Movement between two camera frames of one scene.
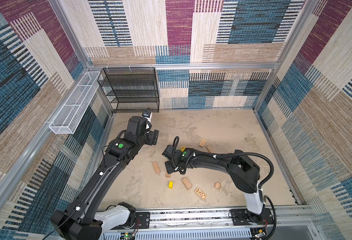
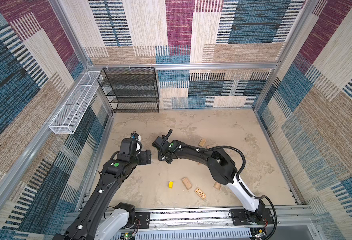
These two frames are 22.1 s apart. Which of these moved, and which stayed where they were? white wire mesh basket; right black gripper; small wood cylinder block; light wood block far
Moved: right black gripper
Stayed: light wood block far; small wood cylinder block; white wire mesh basket
